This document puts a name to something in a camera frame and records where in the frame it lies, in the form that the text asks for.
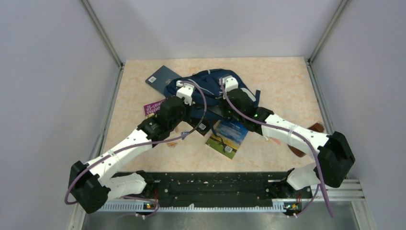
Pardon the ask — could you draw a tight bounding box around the purple treehouse children's book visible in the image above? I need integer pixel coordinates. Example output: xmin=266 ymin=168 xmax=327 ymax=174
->
xmin=144 ymin=99 xmax=165 ymax=118

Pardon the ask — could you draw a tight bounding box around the navy blue student backpack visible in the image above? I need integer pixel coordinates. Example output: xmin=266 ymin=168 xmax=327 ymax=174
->
xmin=163 ymin=69 xmax=260 ymax=120

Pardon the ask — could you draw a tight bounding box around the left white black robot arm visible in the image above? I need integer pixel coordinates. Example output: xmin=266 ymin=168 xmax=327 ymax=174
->
xmin=65 ymin=96 xmax=192 ymax=214

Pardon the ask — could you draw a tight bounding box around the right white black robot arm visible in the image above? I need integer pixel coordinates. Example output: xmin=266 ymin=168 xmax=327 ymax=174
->
xmin=221 ymin=88 xmax=355 ymax=197

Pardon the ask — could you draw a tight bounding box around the blue triangular eraser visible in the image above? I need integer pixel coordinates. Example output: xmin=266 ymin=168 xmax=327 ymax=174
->
xmin=181 ymin=131 xmax=189 ymax=140

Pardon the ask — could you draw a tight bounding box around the dark blue hardcover book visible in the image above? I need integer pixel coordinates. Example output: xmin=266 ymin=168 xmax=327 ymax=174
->
xmin=145 ymin=65 xmax=181 ymax=94

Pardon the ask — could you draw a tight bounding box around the black paperback book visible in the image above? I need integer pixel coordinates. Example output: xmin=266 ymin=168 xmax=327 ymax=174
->
xmin=187 ymin=118 xmax=218 ymax=136

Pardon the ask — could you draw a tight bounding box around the blue landscape cover book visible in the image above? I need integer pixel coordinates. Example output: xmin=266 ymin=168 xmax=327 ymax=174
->
xmin=206 ymin=120 xmax=248 ymax=159

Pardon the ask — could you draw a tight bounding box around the brown leather pouch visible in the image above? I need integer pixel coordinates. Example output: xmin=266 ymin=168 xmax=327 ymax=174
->
xmin=289 ymin=122 xmax=325 ymax=158

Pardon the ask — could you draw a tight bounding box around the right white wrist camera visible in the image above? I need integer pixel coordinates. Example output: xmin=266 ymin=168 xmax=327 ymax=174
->
xmin=219 ymin=75 xmax=238 ymax=92

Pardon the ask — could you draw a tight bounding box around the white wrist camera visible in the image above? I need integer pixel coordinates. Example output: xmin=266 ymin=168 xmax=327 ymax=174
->
xmin=176 ymin=80 xmax=195 ymax=105
xmin=219 ymin=75 xmax=238 ymax=92

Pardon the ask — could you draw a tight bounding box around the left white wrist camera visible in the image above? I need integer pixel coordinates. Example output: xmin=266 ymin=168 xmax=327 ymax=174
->
xmin=176 ymin=80 xmax=195 ymax=105

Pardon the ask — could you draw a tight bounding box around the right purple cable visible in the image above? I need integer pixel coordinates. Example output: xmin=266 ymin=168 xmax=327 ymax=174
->
xmin=219 ymin=77 xmax=334 ymax=219

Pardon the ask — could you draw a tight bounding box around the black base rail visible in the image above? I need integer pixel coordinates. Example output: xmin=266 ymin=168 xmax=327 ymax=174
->
xmin=126 ymin=171 xmax=313 ymax=208

